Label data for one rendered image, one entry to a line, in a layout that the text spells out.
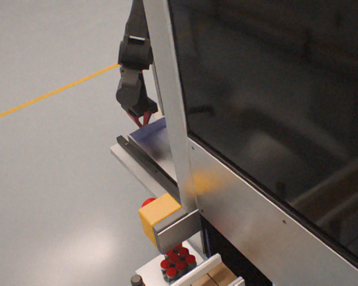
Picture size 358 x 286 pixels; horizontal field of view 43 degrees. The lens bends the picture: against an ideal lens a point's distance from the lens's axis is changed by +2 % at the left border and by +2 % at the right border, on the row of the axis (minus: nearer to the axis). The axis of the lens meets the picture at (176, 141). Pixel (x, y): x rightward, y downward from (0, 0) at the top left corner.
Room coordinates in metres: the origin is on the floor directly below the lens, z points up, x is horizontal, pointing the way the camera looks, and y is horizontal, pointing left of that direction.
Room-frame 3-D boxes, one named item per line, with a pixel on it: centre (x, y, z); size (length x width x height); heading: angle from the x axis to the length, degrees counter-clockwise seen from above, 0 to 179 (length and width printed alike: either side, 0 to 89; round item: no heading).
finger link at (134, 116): (1.04, 0.09, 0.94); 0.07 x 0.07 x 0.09; 29
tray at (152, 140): (0.91, -0.06, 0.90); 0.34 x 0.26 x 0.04; 28
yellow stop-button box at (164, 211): (0.59, 0.05, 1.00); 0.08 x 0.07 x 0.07; 28
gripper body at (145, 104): (1.03, 0.08, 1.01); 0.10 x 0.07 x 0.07; 29
